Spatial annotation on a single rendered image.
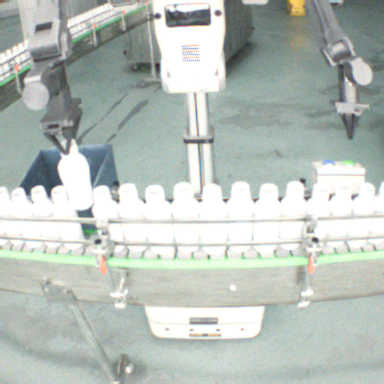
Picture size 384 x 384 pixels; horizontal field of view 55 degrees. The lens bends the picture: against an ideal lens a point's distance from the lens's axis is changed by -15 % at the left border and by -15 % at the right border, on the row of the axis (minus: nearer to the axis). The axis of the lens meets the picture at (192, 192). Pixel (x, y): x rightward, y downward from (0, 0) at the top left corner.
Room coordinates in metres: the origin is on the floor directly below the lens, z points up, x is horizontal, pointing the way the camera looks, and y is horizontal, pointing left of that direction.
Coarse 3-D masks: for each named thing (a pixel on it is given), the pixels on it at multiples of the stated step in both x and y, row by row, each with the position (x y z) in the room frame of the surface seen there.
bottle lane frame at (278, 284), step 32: (0, 256) 0.72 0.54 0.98; (32, 256) 0.70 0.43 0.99; (64, 256) 0.70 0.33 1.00; (192, 256) 0.69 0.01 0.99; (320, 256) 0.63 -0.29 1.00; (352, 256) 0.61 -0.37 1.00; (0, 288) 0.73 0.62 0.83; (32, 288) 0.71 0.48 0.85; (96, 288) 0.69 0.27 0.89; (160, 288) 0.67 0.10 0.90; (192, 288) 0.66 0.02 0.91; (224, 288) 0.65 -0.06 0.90; (256, 288) 0.64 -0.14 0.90; (288, 288) 0.63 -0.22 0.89; (320, 288) 0.62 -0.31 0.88; (352, 288) 0.61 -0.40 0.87
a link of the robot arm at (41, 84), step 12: (36, 60) 0.73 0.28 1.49; (48, 60) 0.71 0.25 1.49; (36, 72) 0.66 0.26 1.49; (48, 72) 0.68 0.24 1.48; (36, 84) 0.64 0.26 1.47; (48, 84) 0.65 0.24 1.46; (24, 96) 0.64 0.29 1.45; (36, 96) 0.64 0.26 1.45; (48, 96) 0.64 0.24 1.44; (36, 108) 0.64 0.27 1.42
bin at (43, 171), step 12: (108, 144) 1.31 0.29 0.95; (36, 156) 1.29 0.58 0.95; (48, 156) 1.34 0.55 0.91; (60, 156) 1.33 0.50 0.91; (84, 156) 1.32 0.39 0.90; (96, 156) 1.31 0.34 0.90; (108, 156) 1.24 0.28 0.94; (36, 168) 1.26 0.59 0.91; (48, 168) 1.34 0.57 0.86; (96, 168) 1.32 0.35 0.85; (108, 168) 1.23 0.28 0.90; (24, 180) 1.15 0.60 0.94; (36, 180) 1.23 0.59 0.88; (48, 180) 1.33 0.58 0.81; (60, 180) 1.34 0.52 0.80; (96, 180) 1.09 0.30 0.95; (108, 180) 1.20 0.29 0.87; (48, 192) 1.30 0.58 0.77; (84, 216) 1.01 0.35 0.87; (84, 228) 1.01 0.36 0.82; (96, 228) 1.01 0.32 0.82
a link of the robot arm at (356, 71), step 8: (320, 48) 0.93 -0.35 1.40; (328, 56) 0.91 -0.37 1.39; (344, 56) 0.92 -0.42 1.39; (352, 56) 0.87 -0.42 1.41; (328, 64) 0.93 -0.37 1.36; (336, 64) 0.90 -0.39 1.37; (344, 64) 0.87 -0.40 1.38; (352, 64) 0.83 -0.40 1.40; (360, 64) 0.83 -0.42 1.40; (344, 72) 0.88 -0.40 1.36; (352, 72) 0.83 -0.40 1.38; (360, 72) 0.83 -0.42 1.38; (368, 72) 0.83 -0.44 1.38; (352, 80) 0.84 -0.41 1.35; (360, 80) 0.82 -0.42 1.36; (368, 80) 0.82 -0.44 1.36
